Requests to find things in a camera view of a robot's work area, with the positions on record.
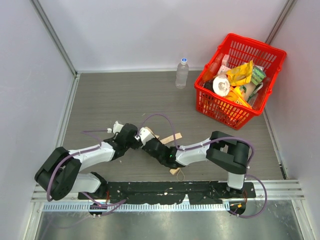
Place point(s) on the beige folding umbrella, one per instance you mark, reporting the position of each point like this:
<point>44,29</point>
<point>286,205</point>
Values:
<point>170,138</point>

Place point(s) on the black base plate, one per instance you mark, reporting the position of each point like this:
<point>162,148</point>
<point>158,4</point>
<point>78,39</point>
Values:
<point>171,192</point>

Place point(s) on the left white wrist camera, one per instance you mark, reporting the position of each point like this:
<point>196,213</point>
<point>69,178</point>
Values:
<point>116,129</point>

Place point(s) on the clear water bottle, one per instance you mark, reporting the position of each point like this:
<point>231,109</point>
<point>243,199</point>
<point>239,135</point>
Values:
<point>182,74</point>

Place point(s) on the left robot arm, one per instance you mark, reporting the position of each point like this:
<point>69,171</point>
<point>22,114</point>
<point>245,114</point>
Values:
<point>61,174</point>

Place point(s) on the green carton box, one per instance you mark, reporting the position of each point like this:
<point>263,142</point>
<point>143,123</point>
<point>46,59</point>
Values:
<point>257,76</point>

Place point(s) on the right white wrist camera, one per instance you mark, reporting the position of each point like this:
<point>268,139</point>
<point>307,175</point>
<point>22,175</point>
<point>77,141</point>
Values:
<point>144,135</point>

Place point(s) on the orange snack bag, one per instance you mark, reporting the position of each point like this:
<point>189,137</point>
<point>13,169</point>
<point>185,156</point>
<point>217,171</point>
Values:
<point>236,95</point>

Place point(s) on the beige cup in basket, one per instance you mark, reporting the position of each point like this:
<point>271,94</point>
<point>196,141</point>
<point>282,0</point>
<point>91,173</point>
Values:
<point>250,89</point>

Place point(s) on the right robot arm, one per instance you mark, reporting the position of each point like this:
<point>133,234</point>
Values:
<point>230,153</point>

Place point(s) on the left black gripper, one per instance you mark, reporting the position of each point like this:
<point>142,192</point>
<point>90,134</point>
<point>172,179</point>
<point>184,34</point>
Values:
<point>133,141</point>

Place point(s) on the yellow snack bag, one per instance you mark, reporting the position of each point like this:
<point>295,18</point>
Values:
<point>240,75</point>

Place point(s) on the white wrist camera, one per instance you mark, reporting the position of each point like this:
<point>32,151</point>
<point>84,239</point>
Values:
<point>144,135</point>
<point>116,129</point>

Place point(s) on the white box in basket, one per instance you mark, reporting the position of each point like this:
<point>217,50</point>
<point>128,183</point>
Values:
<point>224,65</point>

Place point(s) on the white slotted cable duct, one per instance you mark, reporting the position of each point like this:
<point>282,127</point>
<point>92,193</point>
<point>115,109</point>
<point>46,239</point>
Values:
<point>89,207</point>

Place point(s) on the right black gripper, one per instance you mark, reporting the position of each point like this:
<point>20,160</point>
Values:
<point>146,144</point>

